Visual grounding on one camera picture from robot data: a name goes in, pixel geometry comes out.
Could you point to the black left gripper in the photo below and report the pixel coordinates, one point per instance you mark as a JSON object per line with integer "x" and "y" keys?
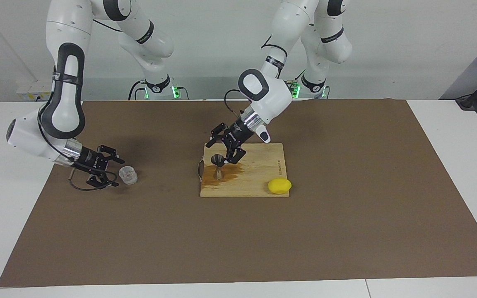
{"x": 238, "y": 132}

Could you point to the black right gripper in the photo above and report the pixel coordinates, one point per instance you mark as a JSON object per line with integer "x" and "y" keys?
{"x": 92, "y": 160}

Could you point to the clear glass cup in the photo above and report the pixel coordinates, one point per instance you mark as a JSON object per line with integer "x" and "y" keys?
{"x": 128, "y": 175}

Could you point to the steel double jigger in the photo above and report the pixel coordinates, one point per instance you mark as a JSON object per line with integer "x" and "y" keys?
{"x": 218, "y": 174}

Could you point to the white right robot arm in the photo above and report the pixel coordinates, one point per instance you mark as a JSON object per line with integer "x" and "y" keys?
{"x": 62, "y": 107}

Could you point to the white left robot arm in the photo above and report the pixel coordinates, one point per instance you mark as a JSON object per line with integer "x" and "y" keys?
{"x": 271, "y": 95}

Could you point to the wooden cutting board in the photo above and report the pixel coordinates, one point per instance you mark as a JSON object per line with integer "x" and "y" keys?
{"x": 263, "y": 165}

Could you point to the yellow lemon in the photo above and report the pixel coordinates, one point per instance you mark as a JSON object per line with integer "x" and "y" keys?
{"x": 280, "y": 186}

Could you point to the brown table mat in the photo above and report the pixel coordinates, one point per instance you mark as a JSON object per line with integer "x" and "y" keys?
{"x": 139, "y": 240}

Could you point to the white power strip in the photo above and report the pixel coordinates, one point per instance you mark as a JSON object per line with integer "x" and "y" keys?
{"x": 31, "y": 92}

